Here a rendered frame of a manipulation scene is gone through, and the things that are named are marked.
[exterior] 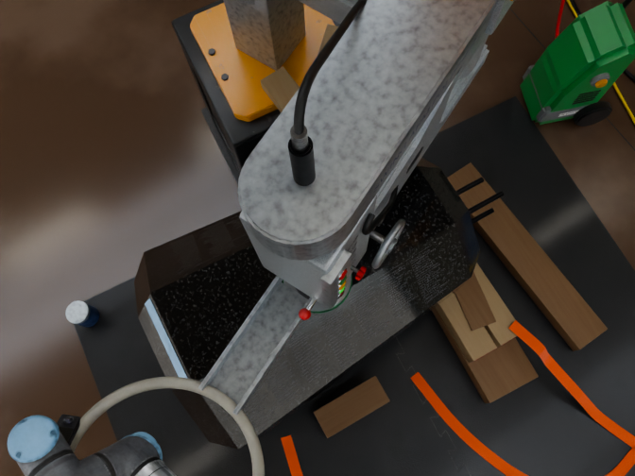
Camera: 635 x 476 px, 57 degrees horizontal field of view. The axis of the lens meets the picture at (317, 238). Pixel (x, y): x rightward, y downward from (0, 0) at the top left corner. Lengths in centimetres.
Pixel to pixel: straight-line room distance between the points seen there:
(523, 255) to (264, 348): 151
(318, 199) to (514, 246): 183
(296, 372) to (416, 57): 116
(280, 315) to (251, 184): 63
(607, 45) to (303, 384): 183
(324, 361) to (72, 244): 151
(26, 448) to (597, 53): 244
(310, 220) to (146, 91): 229
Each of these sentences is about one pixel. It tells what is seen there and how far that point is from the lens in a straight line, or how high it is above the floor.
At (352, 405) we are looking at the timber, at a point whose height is 13.
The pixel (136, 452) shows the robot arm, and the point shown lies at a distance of 132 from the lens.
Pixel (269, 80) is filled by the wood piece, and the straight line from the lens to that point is 215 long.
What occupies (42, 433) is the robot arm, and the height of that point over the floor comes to 148.
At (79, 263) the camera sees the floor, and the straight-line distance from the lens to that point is 298.
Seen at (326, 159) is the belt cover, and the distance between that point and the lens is 106.
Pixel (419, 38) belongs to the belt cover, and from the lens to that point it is 120.
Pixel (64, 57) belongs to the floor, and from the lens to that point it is 350.
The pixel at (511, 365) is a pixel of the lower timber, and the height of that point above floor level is 11.
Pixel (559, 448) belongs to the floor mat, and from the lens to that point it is 280.
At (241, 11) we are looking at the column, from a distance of 206.
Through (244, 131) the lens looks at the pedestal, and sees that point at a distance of 216.
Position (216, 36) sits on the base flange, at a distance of 234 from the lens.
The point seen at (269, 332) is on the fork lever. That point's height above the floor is 106.
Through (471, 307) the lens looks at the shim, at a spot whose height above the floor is 22.
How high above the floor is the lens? 264
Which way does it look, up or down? 73 degrees down
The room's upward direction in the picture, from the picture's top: 6 degrees counter-clockwise
